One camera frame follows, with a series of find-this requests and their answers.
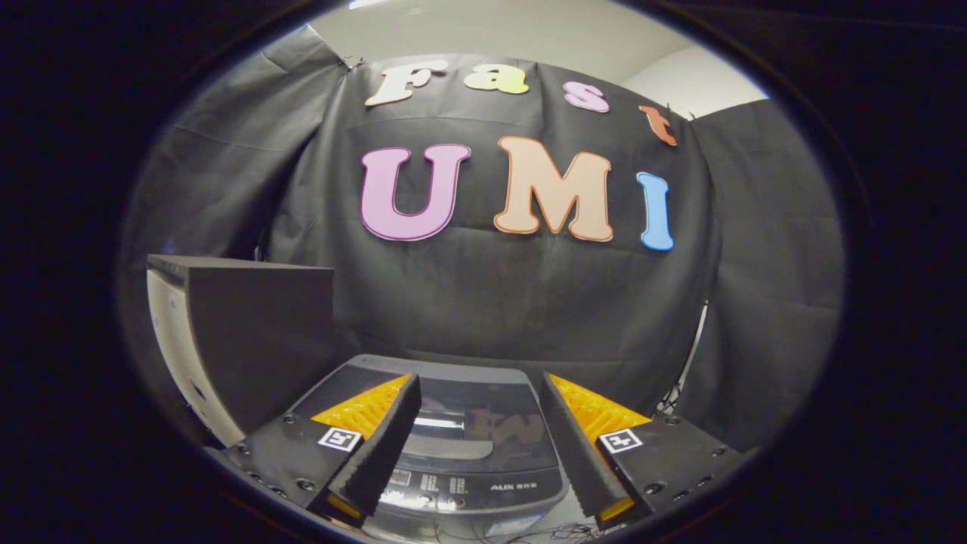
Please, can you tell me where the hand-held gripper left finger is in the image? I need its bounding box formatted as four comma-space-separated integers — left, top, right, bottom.
223, 372, 422, 530

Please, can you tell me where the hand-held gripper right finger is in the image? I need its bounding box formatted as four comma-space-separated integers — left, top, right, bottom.
539, 372, 749, 531

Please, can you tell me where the grey washing machine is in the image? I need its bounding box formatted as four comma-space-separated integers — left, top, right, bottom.
291, 354, 571, 543

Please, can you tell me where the black light stand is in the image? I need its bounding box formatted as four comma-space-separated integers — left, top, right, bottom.
656, 302, 709, 416

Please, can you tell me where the black backdrop cloth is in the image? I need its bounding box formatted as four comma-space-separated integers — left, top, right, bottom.
121, 26, 845, 454

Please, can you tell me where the black and cream cabinet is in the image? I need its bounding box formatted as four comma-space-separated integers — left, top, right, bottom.
146, 255, 337, 447

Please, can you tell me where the bundle of floor cables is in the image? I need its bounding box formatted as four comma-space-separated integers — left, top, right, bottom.
438, 521, 598, 544

